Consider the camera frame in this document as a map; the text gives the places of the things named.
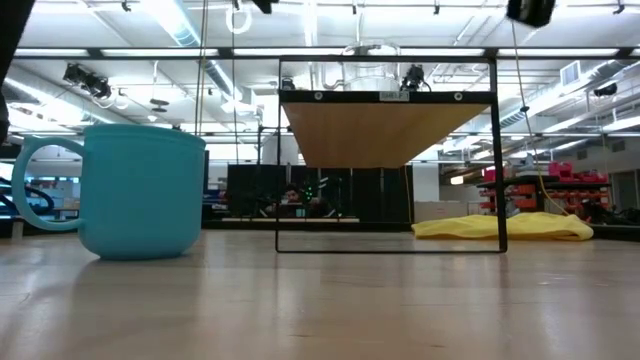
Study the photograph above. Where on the black ceiling fixture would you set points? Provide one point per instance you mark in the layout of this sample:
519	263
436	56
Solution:
414	77
606	90
90	82

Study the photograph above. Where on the rack with red bins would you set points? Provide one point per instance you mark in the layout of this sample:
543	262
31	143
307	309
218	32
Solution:
570	177

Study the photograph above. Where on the wooden shelf with black frame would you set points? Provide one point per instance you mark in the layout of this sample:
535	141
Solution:
375	135

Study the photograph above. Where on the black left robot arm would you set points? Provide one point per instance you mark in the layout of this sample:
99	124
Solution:
10	30

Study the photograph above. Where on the blue plastic mug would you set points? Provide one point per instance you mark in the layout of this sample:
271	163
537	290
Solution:
140	195

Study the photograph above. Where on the black monitor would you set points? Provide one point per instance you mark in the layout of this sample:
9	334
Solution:
205	175

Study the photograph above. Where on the cardboard box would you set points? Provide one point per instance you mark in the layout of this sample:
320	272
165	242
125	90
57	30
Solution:
440	210

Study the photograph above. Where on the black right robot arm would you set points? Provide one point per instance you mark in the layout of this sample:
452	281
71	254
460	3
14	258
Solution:
531	11

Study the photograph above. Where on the black partition cabinet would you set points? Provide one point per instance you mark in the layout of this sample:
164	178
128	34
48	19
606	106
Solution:
370	195

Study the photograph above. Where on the yellow cloth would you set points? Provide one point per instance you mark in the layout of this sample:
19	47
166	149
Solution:
540	227

